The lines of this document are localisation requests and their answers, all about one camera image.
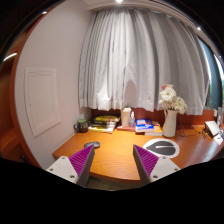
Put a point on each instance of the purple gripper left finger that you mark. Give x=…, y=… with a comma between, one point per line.
x=75, y=168

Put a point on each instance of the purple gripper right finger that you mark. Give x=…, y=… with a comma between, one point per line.
x=151, y=167

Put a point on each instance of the round white mouse pad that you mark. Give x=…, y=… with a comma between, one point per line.
x=163, y=147

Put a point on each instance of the grey computer mouse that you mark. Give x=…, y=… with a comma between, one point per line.
x=95, y=144

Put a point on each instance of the yellow book under blue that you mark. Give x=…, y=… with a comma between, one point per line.
x=157, y=130

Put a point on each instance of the white ceramic vase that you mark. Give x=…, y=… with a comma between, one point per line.
x=169, y=127

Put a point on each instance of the dark green mug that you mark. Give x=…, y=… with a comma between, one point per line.
x=81, y=126

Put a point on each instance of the clear sanitizer bottle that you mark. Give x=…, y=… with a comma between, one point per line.
x=132, y=120

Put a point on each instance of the stack of books with yellow cover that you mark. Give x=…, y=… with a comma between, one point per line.
x=104, y=123

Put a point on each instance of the white and pink flowers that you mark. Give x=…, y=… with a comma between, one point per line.
x=169, y=100

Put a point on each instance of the white tablet stand device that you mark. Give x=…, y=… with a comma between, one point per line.
x=212, y=128

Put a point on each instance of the white sheer curtain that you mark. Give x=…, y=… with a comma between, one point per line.
x=129, y=53

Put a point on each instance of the white wall access panel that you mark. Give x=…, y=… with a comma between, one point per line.
x=41, y=99

